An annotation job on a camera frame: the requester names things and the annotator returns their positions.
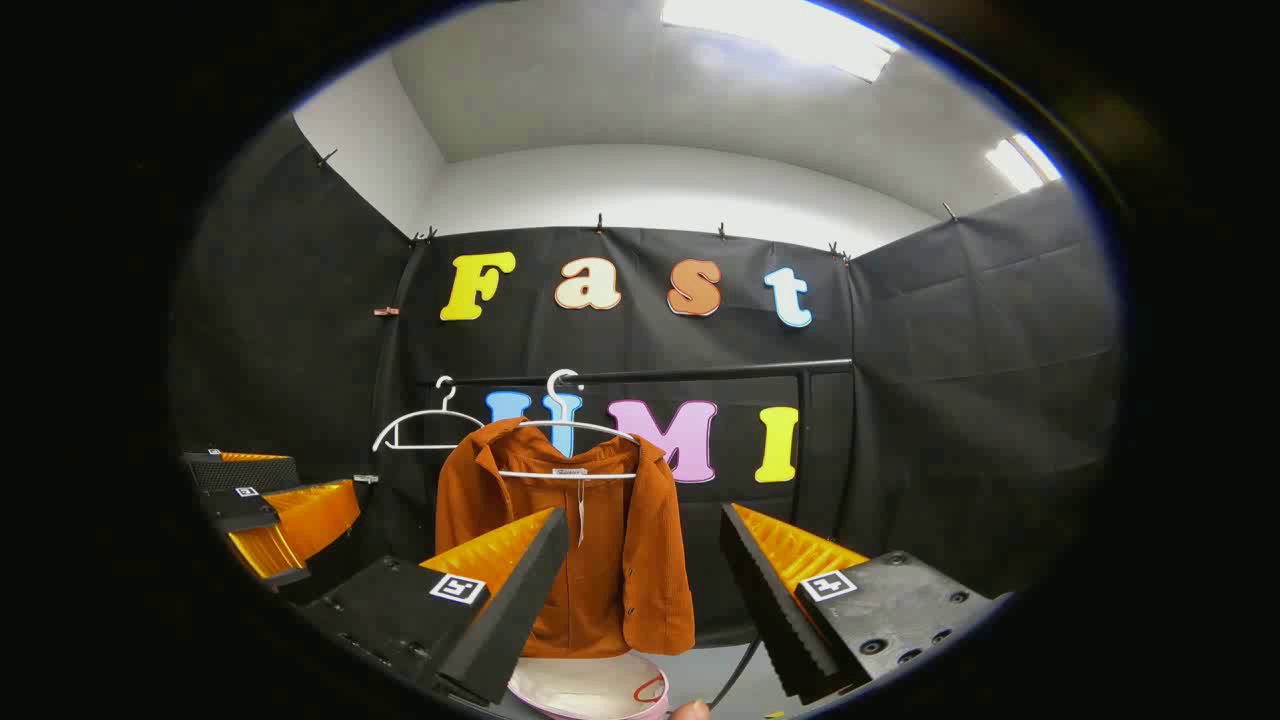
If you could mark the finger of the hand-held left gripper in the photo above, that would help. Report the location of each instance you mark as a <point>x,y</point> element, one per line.
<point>245,472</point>
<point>240,508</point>

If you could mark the white plastic hanger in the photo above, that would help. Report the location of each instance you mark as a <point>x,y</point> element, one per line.
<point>430,415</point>
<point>566,474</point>

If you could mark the white pink-rimmed laundry hamper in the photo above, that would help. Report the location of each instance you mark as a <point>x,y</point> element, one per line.
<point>580,685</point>

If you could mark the large ceiling light panel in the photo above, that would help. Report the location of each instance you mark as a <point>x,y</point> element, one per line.
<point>790,30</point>

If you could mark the black clothes rack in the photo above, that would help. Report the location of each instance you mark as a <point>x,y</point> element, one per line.
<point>700,374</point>

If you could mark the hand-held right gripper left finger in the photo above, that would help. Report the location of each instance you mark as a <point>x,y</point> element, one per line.
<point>505,620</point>

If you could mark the small ceiling light panel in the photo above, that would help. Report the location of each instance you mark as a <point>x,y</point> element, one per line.
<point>1022,163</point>

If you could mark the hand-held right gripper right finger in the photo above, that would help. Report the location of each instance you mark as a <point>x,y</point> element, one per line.
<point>765,610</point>

